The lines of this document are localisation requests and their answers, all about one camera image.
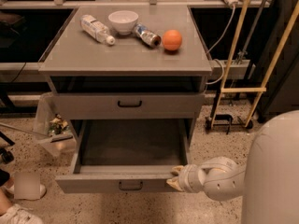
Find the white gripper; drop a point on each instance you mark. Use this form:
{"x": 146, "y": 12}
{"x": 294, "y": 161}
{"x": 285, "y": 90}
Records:
{"x": 186, "y": 179}

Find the clear plastic trash bag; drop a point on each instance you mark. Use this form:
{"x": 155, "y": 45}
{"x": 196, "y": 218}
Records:
{"x": 53, "y": 131}

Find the orange ball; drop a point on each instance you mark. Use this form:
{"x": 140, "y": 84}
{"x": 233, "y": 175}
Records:
{"x": 172, "y": 40}

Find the clear plastic water bottle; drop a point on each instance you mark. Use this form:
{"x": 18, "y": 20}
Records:
{"x": 97, "y": 30}

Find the crushed silver can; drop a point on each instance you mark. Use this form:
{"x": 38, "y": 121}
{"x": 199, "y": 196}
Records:
{"x": 147, "y": 36}

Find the white bowl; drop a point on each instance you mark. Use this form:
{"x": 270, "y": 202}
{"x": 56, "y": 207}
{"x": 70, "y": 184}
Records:
{"x": 123, "y": 21}

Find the white shoe lower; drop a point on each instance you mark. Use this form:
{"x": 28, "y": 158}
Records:
{"x": 17, "y": 214}

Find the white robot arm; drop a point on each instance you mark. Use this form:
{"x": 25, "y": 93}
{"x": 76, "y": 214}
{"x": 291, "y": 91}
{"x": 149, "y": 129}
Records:
{"x": 268, "y": 183}

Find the grey drawer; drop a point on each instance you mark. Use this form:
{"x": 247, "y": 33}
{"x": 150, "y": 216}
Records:
{"x": 129, "y": 106}
{"x": 127, "y": 155}

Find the grey top drawer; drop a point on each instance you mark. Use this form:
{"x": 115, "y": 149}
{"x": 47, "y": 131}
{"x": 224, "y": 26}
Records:
{"x": 129, "y": 106}

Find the wooden ladder frame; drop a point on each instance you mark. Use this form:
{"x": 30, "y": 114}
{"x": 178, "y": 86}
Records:
{"x": 257, "y": 90}

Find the grey drawer cabinet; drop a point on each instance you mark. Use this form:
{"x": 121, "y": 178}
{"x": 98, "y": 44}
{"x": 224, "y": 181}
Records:
{"x": 79, "y": 65}

